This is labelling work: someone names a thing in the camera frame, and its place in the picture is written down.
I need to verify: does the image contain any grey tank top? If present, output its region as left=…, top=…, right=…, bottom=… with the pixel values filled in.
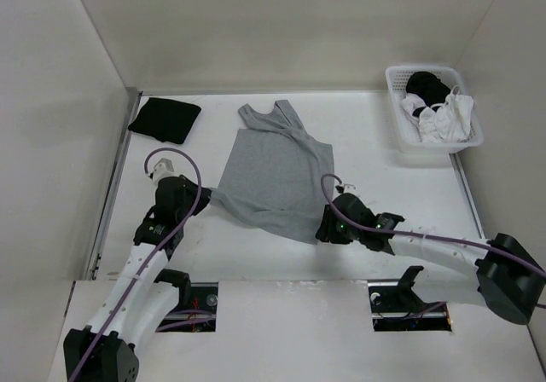
left=211, top=100, right=334, bottom=245

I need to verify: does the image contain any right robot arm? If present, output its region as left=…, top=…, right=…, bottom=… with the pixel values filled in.
left=316, top=192, right=545, bottom=325

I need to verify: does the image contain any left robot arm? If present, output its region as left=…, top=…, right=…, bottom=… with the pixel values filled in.
left=63, top=176, right=212, bottom=381

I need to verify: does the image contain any folded black tank top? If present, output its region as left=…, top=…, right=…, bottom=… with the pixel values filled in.
left=128, top=97, right=201, bottom=145

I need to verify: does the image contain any white tank top in basket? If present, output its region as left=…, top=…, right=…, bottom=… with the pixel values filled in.
left=401, top=85, right=473, bottom=144

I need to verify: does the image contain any black tank top in basket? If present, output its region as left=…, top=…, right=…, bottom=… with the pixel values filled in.
left=405, top=72, right=451, bottom=118

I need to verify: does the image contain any white plastic laundry basket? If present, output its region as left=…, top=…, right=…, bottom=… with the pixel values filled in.
left=385, top=64, right=484, bottom=155

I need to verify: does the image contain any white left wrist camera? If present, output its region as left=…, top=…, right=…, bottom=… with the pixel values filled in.
left=149, top=158, right=175, bottom=186

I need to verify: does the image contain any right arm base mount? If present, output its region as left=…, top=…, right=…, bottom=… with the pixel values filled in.
left=368, top=266, right=452, bottom=332

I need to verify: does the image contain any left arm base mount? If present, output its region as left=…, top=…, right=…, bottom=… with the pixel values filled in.
left=157, top=282, right=219, bottom=333

